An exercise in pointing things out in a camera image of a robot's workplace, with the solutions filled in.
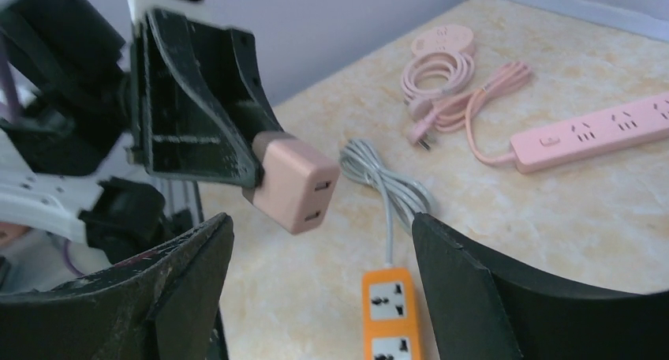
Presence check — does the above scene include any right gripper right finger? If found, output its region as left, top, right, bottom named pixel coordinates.
left=412, top=213, right=668, bottom=359

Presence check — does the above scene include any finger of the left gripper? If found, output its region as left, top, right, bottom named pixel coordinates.
left=129, top=8, right=281, bottom=188

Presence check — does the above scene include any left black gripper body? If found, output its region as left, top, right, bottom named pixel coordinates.
left=1, top=0, right=127, bottom=175

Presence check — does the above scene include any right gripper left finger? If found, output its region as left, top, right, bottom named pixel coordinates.
left=1, top=213, right=234, bottom=359

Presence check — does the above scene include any orange power strip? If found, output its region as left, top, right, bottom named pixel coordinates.
left=339, top=139, right=436, bottom=360

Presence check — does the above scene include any pink brown charger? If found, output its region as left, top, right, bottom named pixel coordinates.
left=242, top=131, right=340, bottom=234

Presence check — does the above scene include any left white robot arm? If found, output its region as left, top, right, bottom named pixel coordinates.
left=1, top=0, right=281, bottom=263

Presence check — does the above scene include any pink round power strip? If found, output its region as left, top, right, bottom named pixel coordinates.
left=401, top=24, right=476, bottom=121

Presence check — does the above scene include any pink long power strip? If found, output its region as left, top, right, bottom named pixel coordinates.
left=409, top=62, right=668, bottom=174

